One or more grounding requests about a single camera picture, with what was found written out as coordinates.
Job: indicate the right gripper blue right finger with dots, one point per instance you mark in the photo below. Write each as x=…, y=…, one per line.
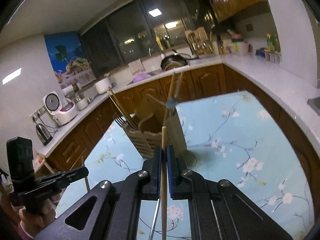
x=179, y=186

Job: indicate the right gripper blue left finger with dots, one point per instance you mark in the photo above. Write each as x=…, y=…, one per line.
x=152, y=183

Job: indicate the steel four-tine fork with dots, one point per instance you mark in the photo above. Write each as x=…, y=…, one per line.
x=121, y=121

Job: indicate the dish rack with utensils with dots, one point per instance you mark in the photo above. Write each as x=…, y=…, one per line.
x=198, y=41

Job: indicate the person's left hand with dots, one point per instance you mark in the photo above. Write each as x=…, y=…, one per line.
x=30, y=225

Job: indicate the long curved wooden chopstick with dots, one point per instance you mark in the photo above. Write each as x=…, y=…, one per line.
x=164, y=184

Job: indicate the wooden utensil holder box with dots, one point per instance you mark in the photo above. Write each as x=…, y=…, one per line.
x=151, y=115

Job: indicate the wooden chopstick standing in holder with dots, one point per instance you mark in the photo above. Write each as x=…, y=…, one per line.
x=169, y=96

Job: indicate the metal chopstick flat silver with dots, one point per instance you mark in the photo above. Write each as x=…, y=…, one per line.
x=154, y=220

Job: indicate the steel electric kettle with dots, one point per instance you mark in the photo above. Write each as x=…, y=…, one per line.
x=43, y=134

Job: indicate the short wooden chopstick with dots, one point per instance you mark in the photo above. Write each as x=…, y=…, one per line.
x=86, y=175

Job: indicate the small metal spoon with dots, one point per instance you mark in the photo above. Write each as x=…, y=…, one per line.
x=173, y=101

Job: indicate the blue floral tablecloth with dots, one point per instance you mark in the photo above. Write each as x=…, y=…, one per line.
x=228, y=137

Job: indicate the wooden chopstick beside gripper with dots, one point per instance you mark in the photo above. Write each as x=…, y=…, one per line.
x=124, y=113

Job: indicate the white rice cooker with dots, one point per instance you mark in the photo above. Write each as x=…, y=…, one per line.
x=61, y=114

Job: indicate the purple plastic basin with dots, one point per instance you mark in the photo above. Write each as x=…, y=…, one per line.
x=141, y=76

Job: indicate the white pot on counter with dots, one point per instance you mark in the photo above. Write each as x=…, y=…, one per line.
x=103, y=85

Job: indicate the black frying pan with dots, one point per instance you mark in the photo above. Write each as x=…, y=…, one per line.
x=176, y=60

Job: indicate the yellow dish soap bottle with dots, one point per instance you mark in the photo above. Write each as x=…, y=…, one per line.
x=159, y=42

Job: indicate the green drink bottle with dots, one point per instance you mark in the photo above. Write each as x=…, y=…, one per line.
x=270, y=42

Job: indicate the beach fruit wall poster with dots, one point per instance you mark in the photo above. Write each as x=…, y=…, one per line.
x=69, y=61

